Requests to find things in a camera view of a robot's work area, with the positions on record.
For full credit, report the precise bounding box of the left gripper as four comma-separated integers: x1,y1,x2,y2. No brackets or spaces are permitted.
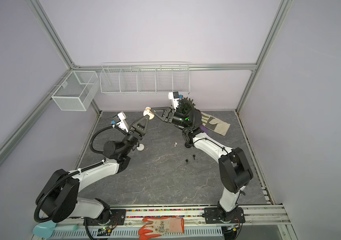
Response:
122,114,150,156

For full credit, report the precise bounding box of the pink earbud charging case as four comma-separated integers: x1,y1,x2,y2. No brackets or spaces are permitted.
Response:
143,107,155,120

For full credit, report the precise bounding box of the white earbud charging case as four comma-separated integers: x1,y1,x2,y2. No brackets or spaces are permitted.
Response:
137,144,145,152

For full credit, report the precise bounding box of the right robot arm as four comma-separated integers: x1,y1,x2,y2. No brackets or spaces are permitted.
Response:
145,99,253,225

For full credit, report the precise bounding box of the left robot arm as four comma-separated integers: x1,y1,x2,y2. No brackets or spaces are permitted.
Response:
34,116,150,225

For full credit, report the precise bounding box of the potted green plant white pot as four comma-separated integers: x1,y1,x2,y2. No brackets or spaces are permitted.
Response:
180,98,195,113

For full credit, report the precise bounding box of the beige gardening glove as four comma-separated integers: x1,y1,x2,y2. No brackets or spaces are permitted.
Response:
201,113,230,136

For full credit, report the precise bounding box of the white mesh box basket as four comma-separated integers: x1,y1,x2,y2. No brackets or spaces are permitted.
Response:
52,71,100,112

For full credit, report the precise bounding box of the red white work glove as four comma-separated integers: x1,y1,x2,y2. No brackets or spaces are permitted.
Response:
138,217,184,240

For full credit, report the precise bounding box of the teal plastic scoop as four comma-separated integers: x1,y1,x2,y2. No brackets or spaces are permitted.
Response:
33,221,79,239

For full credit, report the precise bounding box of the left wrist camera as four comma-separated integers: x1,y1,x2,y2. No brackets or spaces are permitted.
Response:
111,112,129,133

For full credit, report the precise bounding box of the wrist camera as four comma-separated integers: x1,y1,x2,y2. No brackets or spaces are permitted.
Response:
168,92,183,110
111,112,129,133

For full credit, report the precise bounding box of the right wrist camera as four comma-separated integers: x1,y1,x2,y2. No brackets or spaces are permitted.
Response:
168,92,183,110

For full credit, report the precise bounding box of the white wire shelf basket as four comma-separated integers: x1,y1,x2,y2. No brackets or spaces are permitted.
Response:
100,62,190,94

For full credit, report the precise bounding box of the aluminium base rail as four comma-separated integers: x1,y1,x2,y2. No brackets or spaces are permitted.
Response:
110,205,291,226

